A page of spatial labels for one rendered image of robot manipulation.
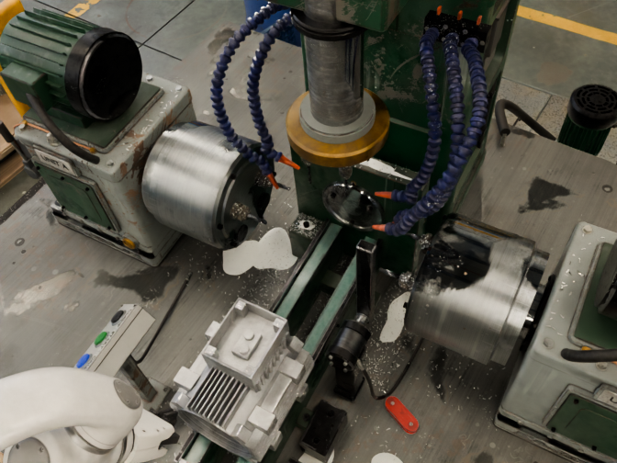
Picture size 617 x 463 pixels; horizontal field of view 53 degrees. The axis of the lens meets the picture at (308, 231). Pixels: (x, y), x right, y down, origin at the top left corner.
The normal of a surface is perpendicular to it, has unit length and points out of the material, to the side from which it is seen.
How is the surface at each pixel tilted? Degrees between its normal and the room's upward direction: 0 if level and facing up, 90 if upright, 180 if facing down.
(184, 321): 0
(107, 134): 0
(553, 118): 0
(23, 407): 15
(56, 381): 32
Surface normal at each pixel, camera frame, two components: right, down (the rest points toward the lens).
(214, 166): -0.17, -0.39
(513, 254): 0.01, -0.69
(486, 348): -0.48, 0.59
